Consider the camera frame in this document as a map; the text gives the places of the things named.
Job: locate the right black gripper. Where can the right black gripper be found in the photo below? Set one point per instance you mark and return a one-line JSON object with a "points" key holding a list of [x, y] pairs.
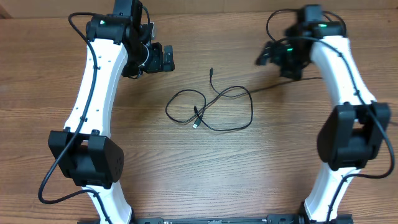
{"points": [[265, 54]]}

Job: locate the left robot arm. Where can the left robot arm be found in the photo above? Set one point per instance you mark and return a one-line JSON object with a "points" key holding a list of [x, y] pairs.
{"points": [[118, 45]]}

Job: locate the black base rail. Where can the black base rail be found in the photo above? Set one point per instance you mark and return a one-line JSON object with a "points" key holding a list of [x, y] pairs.
{"points": [[270, 219]]}

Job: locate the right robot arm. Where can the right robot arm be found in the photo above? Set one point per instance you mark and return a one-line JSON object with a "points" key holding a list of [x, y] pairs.
{"points": [[356, 127]]}

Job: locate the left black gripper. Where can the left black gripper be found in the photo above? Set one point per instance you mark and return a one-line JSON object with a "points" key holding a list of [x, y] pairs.
{"points": [[158, 65]]}

